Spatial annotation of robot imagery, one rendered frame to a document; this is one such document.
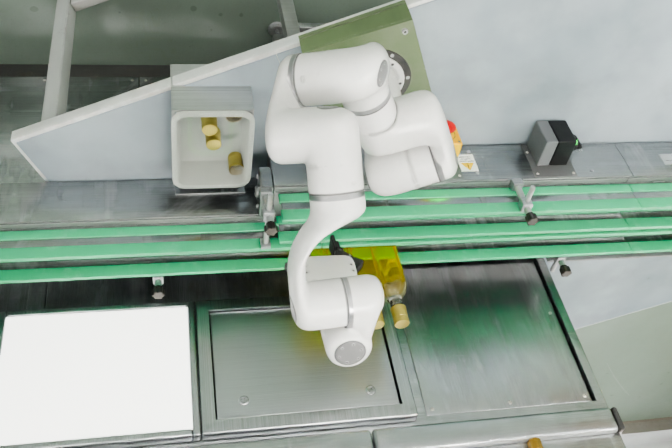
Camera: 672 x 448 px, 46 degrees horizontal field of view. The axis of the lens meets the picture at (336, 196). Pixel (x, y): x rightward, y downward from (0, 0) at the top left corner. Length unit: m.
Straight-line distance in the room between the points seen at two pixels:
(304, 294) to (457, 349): 0.85
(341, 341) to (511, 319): 0.89
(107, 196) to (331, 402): 0.69
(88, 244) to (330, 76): 0.80
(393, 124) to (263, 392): 0.71
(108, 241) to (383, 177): 0.67
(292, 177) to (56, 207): 0.53
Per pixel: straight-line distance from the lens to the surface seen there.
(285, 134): 1.17
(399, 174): 1.44
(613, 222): 2.08
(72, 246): 1.81
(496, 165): 1.95
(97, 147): 1.85
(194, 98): 1.70
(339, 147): 1.15
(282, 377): 1.80
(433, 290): 2.05
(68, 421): 1.77
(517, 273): 2.17
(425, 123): 1.36
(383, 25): 1.62
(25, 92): 2.51
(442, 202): 1.85
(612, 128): 2.13
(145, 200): 1.86
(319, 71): 1.23
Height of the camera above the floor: 2.10
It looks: 42 degrees down
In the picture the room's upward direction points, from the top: 167 degrees clockwise
